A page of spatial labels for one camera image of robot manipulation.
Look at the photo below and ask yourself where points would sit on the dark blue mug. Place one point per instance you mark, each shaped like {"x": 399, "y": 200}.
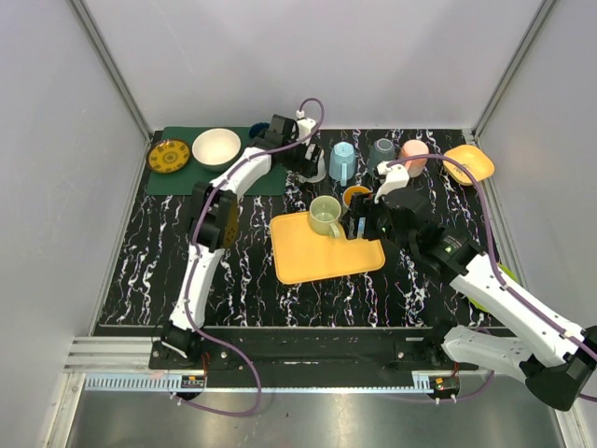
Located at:
{"x": 257, "y": 128}

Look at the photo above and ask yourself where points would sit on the yellow patterned plate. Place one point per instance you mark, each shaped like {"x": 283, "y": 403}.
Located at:
{"x": 168, "y": 156}

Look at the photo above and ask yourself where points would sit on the pink mug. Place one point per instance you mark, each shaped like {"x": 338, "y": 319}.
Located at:
{"x": 413, "y": 148}

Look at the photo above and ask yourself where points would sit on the light blue mug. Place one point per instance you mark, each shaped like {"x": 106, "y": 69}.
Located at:
{"x": 342, "y": 163}

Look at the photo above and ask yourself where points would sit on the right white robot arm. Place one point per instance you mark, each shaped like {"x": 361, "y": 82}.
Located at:
{"x": 551, "y": 355}

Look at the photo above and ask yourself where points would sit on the white ceramic bowl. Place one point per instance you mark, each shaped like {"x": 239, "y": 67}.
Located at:
{"x": 216, "y": 149}

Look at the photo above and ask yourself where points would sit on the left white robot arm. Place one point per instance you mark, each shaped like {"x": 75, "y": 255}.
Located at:
{"x": 213, "y": 226}

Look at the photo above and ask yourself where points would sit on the blue butterfly mug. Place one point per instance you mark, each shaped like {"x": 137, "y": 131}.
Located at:
{"x": 346, "y": 199}

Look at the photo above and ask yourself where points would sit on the yellow square bowl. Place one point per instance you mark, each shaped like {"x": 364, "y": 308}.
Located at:
{"x": 473, "y": 159}

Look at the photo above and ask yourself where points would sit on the light green mug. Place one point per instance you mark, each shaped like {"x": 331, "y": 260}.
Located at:
{"x": 324, "y": 216}

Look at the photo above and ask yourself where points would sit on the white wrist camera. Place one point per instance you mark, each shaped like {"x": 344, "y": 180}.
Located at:
{"x": 393, "y": 175}
{"x": 305, "y": 127}

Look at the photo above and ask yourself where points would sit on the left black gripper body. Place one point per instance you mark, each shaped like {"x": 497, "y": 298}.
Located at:
{"x": 311, "y": 159}

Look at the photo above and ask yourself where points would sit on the white grey mug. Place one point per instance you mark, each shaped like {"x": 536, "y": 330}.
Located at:
{"x": 320, "y": 175}

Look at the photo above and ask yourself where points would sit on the dark grey mug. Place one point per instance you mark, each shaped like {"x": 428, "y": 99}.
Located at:
{"x": 381, "y": 150}

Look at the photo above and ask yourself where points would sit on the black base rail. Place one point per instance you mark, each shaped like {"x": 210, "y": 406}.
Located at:
{"x": 380, "y": 348}

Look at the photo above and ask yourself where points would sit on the orange plastic tray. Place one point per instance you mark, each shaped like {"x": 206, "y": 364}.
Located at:
{"x": 300, "y": 255}

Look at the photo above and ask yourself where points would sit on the dark green mat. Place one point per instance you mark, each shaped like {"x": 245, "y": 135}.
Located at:
{"x": 182, "y": 182}

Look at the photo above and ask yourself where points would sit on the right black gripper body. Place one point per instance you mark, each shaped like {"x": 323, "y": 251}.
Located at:
{"x": 383, "y": 228}

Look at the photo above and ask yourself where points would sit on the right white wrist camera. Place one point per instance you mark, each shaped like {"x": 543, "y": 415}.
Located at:
{"x": 393, "y": 175}

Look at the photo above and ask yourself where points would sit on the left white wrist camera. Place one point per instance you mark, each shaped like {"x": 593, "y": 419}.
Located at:
{"x": 305, "y": 127}

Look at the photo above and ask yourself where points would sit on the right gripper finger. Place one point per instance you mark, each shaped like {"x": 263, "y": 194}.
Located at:
{"x": 364, "y": 204}
{"x": 352, "y": 226}

